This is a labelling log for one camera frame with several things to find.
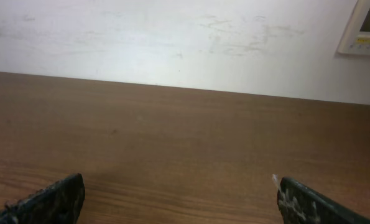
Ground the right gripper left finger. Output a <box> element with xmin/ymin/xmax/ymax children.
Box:
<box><xmin>0</xmin><ymin>173</ymin><xmax>85</xmax><ymax>224</ymax></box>

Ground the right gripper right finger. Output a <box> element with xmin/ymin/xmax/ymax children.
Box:
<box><xmin>272</xmin><ymin>174</ymin><xmax>370</xmax><ymax>224</ymax></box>

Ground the wall thermostat panel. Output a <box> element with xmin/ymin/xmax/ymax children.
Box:
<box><xmin>337</xmin><ymin>0</ymin><xmax>370</xmax><ymax>56</ymax></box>

